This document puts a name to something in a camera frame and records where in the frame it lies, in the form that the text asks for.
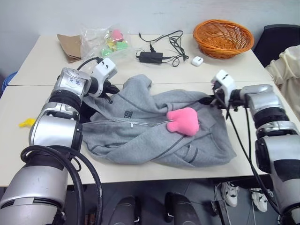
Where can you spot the dark rounded shape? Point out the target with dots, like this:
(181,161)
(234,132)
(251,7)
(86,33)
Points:
(125,211)
(181,208)

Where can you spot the green toy in bag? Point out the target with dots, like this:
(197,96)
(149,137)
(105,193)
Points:
(119,45)

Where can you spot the pink plush toy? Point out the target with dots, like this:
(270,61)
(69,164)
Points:
(184,122)

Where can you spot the brown paper bag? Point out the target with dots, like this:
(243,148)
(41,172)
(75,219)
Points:
(70,47)

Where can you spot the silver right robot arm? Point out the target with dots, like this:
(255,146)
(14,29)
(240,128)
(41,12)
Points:
(279,150)

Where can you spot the pink toy in bag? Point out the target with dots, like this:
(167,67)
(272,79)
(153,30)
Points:
(116,34)

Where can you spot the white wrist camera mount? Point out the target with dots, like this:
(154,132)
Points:
(106,68)
(225,80)

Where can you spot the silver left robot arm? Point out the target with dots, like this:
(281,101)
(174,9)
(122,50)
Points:
(54,131)

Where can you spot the white earbuds case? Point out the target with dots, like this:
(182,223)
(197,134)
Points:
(197,61)

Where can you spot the white sneaker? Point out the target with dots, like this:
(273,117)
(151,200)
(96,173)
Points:
(230,193)
(260,200)

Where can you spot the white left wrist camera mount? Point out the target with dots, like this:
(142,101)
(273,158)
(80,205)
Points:
(106,68)

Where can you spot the black chair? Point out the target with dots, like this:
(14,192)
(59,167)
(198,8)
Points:
(272,42)

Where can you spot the black metal frame leg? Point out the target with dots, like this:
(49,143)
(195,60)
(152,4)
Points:
(221,211)

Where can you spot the beige cloth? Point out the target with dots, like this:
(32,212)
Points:
(288,70)

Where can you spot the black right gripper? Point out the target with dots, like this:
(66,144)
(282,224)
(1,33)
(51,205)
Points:
(218,96)

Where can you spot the orange wicker basket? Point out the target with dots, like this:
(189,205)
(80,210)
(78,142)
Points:
(222,39)

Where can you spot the clear plastic bag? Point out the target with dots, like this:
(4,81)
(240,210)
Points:
(93,44)

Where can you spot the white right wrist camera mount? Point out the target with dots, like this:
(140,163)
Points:
(225,80)

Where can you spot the small yellow object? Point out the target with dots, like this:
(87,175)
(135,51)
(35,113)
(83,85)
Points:
(26,122)

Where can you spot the grey zip hooded jacket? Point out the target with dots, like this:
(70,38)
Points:
(145,143)

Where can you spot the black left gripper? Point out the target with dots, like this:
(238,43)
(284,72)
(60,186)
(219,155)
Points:
(108,86)

